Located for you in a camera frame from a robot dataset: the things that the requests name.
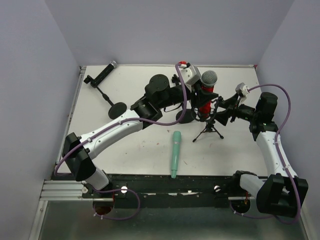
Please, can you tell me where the black tripod shock-mount stand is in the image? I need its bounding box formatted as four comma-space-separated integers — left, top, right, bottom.
191, 96, 224, 143

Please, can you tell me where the red glitter microphone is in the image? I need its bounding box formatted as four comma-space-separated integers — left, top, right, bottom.
198, 70, 218, 120

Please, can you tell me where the black round-base stand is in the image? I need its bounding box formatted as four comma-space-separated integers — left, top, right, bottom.
171, 74, 197, 125
84, 75, 127, 120

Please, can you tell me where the teal microphone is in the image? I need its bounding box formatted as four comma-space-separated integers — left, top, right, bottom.
170, 131, 182, 179

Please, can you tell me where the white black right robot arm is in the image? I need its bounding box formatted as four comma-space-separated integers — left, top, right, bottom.
215, 92, 309, 218

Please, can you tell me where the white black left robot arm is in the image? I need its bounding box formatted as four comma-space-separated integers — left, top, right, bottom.
62, 70, 218, 190

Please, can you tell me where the black glitter microphone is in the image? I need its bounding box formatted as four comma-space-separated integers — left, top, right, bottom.
90, 60, 118, 88

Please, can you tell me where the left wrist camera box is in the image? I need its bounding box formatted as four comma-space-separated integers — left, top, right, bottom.
178, 61, 201, 86

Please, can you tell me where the black front mounting rail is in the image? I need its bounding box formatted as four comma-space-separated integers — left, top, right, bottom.
51, 172, 261, 208

